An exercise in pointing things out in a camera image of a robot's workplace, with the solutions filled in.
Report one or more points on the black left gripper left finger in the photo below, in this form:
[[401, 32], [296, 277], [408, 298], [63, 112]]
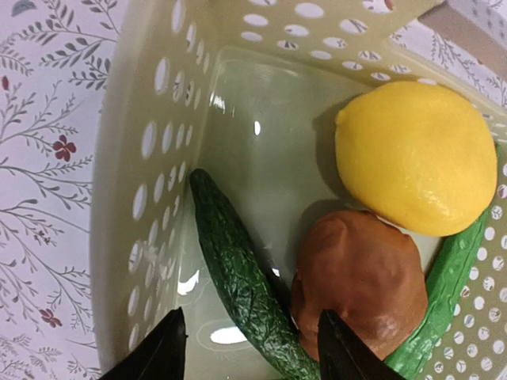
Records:
[[160, 356]]

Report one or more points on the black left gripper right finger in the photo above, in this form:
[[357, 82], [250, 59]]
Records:
[[344, 356]]

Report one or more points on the pale green plastic basket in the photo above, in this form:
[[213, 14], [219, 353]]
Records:
[[249, 91]]

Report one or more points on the brown shiitake mushroom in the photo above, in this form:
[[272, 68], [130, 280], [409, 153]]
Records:
[[365, 270]]

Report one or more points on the dark green cucumber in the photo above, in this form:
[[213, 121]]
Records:
[[241, 285]]

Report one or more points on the light green cucumber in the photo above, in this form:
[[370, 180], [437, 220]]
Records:
[[463, 335]]

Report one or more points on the yellow lemon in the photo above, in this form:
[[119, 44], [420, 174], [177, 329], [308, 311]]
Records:
[[418, 155]]

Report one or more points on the floral patterned table mat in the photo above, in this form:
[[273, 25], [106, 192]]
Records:
[[55, 65]]

